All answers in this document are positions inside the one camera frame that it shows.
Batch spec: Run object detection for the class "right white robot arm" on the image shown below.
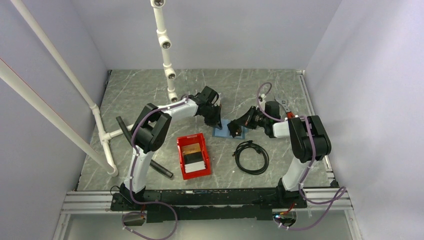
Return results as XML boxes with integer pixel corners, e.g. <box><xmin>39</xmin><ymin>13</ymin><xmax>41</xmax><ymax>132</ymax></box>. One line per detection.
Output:
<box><xmin>227</xmin><ymin>101</ymin><xmax>332</xmax><ymax>208</ymax></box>

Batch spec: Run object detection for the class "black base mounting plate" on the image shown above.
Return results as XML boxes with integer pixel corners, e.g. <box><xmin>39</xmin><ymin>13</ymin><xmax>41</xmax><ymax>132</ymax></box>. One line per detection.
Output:
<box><xmin>110</xmin><ymin>186</ymin><xmax>307</xmax><ymax>223</ymax></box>

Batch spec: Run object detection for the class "red handled adjustable wrench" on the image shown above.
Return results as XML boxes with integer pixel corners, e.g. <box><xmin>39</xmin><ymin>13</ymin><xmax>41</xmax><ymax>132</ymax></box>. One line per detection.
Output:
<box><xmin>274</xmin><ymin>96</ymin><xmax>296</xmax><ymax>119</ymax></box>

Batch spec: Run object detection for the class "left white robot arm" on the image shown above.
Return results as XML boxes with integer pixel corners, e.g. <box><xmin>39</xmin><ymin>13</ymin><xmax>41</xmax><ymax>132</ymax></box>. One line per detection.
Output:
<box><xmin>119</xmin><ymin>86</ymin><xmax>223</xmax><ymax>210</ymax></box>

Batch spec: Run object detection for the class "blue card holder wallet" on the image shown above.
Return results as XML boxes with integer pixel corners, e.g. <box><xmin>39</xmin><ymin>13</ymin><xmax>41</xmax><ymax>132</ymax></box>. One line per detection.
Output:
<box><xmin>212</xmin><ymin>118</ymin><xmax>248</xmax><ymax>140</ymax></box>

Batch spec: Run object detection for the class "aluminium rail frame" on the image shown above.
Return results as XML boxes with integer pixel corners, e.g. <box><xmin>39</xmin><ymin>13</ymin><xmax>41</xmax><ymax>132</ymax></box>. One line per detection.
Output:
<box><xmin>52</xmin><ymin>69</ymin><xmax>362</xmax><ymax>240</ymax></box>

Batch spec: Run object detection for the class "gold card in bin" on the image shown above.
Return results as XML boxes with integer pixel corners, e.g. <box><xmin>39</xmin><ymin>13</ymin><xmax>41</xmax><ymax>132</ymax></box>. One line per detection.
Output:
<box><xmin>181</xmin><ymin>143</ymin><xmax>202</xmax><ymax>155</ymax></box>

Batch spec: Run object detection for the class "white PVC pipe frame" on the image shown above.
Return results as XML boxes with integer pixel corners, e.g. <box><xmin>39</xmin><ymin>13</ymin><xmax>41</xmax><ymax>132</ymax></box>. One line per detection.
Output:
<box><xmin>0</xmin><ymin>0</ymin><xmax>180</xmax><ymax>177</ymax></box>

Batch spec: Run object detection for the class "white card stack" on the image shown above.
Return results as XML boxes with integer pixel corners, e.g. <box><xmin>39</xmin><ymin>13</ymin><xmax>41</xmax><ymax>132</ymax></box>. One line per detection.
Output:
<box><xmin>184</xmin><ymin>161</ymin><xmax>207</xmax><ymax>174</ymax></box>

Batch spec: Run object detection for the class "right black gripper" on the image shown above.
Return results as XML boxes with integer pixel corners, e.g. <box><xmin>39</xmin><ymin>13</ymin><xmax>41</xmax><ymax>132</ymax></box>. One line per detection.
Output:
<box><xmin>234</xmin><ymin>106</ymin><xmax>269</xmax><ymax>130</ymax></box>

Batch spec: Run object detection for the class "red plastic bin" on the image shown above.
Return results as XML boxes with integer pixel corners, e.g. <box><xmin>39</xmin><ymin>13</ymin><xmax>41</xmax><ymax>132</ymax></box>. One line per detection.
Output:
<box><xmin>176</xmin><ymin>133</ymin><xmax>212</xmax><ymax>180</ymax></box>

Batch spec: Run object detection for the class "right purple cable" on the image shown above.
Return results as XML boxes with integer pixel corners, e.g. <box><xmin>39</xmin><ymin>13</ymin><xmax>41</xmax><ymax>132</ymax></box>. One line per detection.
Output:
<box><xmin>256</xmin><ymin>82</ymin><xmax>348</xmax><ymax>232</ymax></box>

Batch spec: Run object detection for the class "black corrugated hose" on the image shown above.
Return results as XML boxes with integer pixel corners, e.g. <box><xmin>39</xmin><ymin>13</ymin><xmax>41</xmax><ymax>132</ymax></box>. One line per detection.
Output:
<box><xmin>115</xmin><ymin>115</ymin><xmax>174</xmax><ymax>180</ymax></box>

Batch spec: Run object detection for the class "coiled black cable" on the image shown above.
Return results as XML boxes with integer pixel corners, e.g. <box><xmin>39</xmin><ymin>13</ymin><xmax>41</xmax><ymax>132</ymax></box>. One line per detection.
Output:
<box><xmin>233</xmin><ymin>140</ymin><xmax>270</xmax><ymax>175</ymax></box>

